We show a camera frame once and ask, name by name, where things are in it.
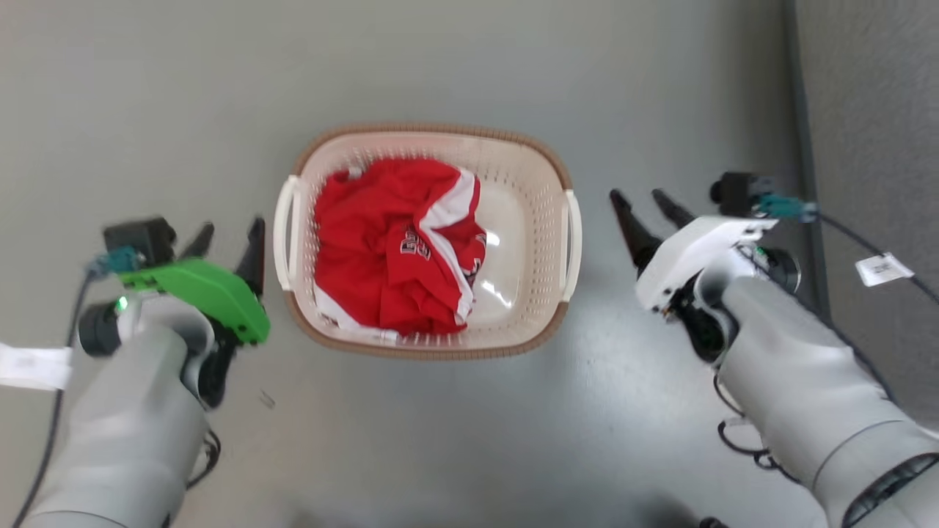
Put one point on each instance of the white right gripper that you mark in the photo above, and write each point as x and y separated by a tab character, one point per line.
697	246

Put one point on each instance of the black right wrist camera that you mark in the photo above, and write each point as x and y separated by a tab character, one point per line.
733	193

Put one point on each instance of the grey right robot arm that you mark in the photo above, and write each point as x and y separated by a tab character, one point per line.
807	381

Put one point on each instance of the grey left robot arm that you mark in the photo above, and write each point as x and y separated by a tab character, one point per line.
125	425

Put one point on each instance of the teal left camera connector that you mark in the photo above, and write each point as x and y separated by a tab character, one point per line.
117	260

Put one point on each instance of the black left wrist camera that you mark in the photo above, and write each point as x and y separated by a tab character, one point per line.
139	236

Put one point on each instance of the cream perforated laundry basket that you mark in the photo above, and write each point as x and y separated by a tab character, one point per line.
528	220

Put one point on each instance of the teal camera connector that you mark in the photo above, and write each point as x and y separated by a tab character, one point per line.
117	260
785	207

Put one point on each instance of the grey fabric sofa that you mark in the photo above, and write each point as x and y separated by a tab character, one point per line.
873	147

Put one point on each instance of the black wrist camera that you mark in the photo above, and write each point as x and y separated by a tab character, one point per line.
733	193
139	236

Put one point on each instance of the teal right camera connector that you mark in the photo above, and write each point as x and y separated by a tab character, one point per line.
785	207

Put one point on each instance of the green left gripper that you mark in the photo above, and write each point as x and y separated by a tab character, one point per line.
213	293

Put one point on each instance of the red and white garment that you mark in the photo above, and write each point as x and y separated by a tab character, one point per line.
374	249

